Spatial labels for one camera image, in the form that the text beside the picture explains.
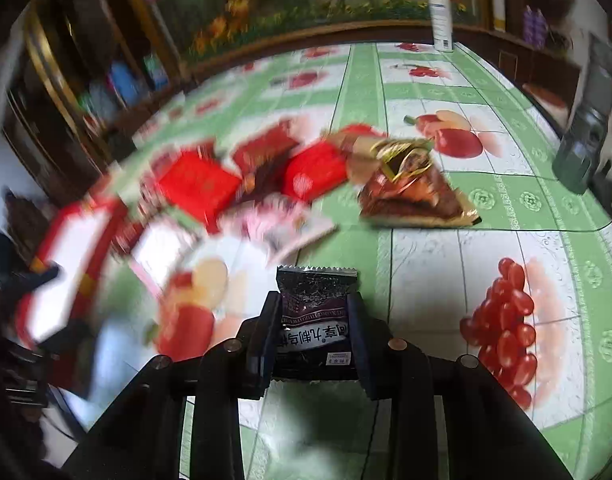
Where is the dark purple snack packet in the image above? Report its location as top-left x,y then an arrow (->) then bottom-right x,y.
272,266 -> 358,382

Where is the large red snack pack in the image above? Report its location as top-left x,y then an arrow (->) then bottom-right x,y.
280,141 -> 347,203

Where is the pink white snack packet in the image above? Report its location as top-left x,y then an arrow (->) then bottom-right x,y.
217,193 -> 336,262

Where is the brown gold snack bag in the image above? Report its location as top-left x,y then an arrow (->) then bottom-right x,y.
343,136 -> 481,228

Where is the red square snack packet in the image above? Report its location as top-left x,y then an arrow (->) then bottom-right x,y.
155,152 -> 242,233

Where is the dark red snack packet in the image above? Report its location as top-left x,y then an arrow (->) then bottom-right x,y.
231,118 -> 300,174

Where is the red white gift box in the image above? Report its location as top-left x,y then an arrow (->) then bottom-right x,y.
15,197 -> 127,348

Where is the white spray bottle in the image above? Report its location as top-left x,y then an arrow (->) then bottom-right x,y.
428,0 -> 454,52

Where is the wooden display cabinet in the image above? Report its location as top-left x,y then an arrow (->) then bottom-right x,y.
11,0 -> 181,170

